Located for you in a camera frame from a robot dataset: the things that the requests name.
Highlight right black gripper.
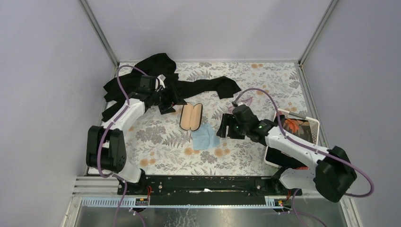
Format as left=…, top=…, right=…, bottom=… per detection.
left=216, top=113, right=249, bottom=140

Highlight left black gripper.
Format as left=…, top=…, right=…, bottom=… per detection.
left=150, top=83, right=187, bottom=114

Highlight light blue cleaning cloth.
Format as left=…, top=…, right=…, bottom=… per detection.
left=192, top=123, right=220, bottom=150

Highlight black glasses case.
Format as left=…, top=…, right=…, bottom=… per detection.
left=180, top=103, right=203, bottom=131

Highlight pink transparent sunglasses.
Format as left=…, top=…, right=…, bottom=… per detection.
left=228, top=97, right=253, bottom=114

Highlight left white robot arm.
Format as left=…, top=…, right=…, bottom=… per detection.
left=86, top=75, right=185, bottom=194

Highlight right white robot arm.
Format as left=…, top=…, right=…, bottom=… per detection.
left=217, top=105, right=357, bottom=202

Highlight black cloth garment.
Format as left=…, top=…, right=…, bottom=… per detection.
left=102, top=53, right=241, bottom=122

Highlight floral patterned table mat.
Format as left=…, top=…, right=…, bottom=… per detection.
left=124, top=62, right=309, bottom=176

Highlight white plastic basket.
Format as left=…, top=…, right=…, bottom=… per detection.
left=264, top=109, right=320, bottom=170

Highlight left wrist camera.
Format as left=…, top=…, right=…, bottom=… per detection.
left=155, top=74, right=166, bottom=91

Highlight grey slotted cable duct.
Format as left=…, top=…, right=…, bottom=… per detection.
left=80, top=197, right=292, bottom=209

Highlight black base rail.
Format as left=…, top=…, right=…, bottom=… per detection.
left=117, top=175, right=302, bottom=205

